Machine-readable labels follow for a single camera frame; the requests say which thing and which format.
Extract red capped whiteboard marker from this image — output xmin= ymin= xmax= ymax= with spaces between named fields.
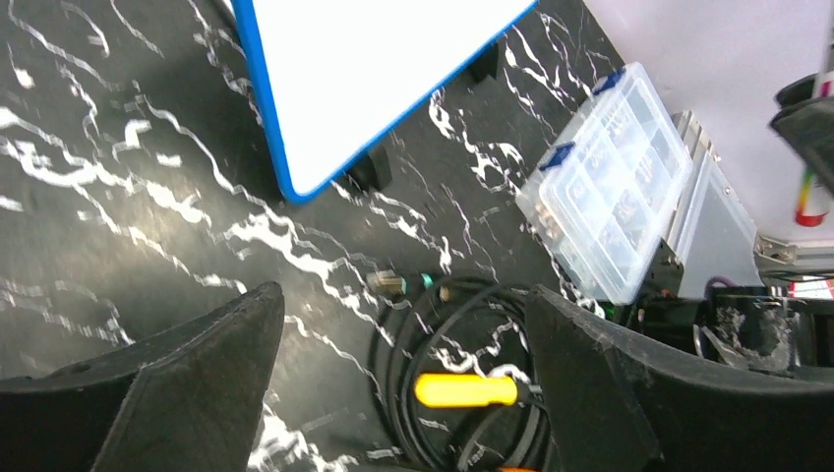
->
xmin=795 ymin=44 xmax=833 ymax=227

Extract coiled black cable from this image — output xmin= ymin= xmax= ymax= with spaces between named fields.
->
xmin=366 ymin=269 xmax=555 ymax=472

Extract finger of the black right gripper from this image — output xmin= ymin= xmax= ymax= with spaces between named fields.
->
xmin=769 ymin=75 xmax=833 ymax=195

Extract clear plastic screw box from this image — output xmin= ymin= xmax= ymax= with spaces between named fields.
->
xmin=515 ymin=62 xmax=692 ymax=305

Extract blue framed whiteboard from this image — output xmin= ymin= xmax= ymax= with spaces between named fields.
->
xmin=233 ymin=1 xmax=534 ymax=204

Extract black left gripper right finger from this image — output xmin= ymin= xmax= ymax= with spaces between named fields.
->
xmin=525 ymin=285 xmax=833 ymax=471

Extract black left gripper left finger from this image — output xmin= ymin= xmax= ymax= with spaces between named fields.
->
xmin=1 ymin=281 xmax=285 ymax=471

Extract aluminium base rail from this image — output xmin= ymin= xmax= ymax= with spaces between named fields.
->
xmin=666 ymin=110 xmax=833 ymax=300

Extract yellow handled screwdriver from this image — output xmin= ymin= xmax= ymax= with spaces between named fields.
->
xmin=413 ymin=374 xmax=542 ymax=408

